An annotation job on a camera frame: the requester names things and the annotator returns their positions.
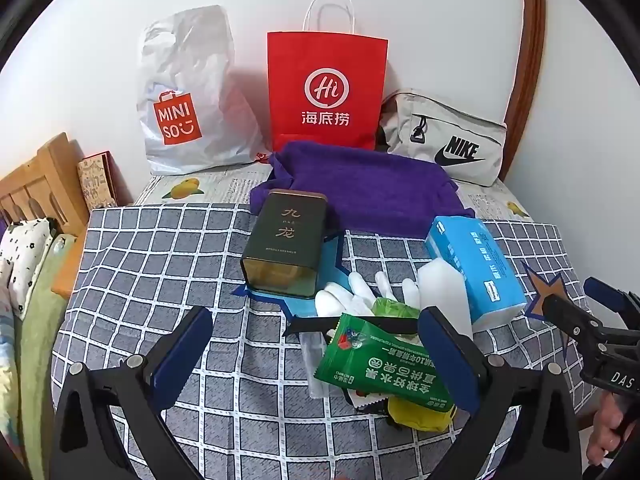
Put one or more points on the green wet wipe packet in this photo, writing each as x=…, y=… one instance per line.
x=380, y=365

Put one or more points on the white plastic shopping bag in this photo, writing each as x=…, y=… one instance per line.
x=195, y=85

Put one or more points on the white glove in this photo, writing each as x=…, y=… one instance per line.
x=345, y=295
x=400, y=287

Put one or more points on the pale blue blanket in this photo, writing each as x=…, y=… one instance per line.
x=7, y=360

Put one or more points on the orange star mat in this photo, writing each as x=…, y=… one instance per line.
x=550, y=282

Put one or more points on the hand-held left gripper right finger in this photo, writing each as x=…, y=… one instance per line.
x=445, y=355

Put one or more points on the purple towel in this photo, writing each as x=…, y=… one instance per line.
x=380, y=185

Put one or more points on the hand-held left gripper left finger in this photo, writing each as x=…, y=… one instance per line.
x=182, y=355

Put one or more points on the wooden door frame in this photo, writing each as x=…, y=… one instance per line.
x=530, y=60

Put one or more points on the white floral pillow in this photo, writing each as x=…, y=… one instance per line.
x=27, y=250

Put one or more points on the grey checked tablecloth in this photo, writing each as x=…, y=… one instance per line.
x=150, y=260

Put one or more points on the white sponge block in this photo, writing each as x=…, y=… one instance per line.
x=440, y=285

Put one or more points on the fruit print tablecloth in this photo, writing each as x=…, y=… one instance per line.
x=220, y=185

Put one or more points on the person's right hand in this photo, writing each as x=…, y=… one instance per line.
x=602, y=435

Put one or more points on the red paper bag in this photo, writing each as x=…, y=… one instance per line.
x=325, y=70

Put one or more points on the beige waist bag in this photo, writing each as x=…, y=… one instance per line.
x=450, y=130

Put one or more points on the dark green tin box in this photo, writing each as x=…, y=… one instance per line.
x=285, y=235

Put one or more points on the clear plastic bag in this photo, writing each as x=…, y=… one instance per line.
x=315, y=375

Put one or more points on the blue tissue pack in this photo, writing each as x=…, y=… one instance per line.
x=475, y=260

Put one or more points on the fruit print sachet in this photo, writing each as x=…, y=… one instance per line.
x=365, y=400

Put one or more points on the blue star mat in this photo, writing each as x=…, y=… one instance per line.
x=330, y=265

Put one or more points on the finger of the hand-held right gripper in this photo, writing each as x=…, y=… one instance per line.
x=607, y=294
x=575, y=320

